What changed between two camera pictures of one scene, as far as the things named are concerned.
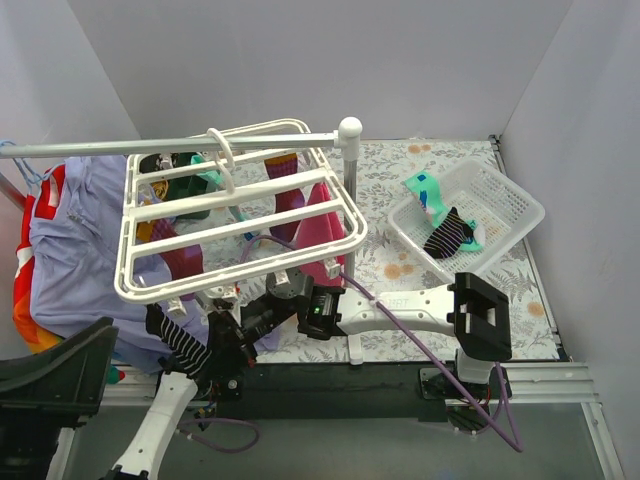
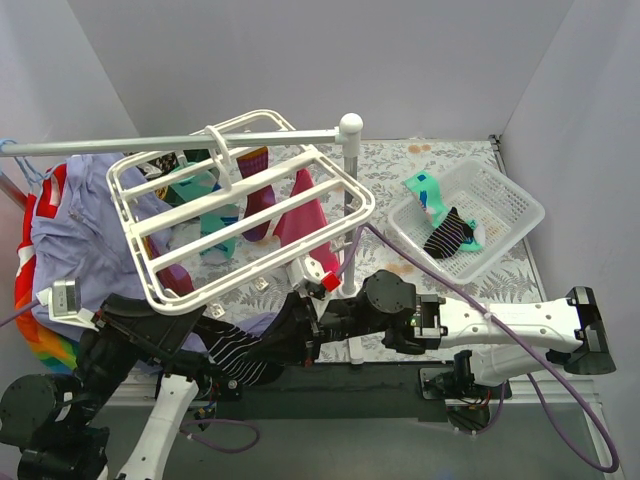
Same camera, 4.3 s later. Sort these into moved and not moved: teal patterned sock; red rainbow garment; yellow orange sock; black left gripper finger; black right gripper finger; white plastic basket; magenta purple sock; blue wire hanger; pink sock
Moved: pink sock; black right gripper finger; black left gripper finger; magenta purple sock; yellow orange sock
Not moved: blue wire hanger; white plastic basket; red rainbow garment; teal patterned sock
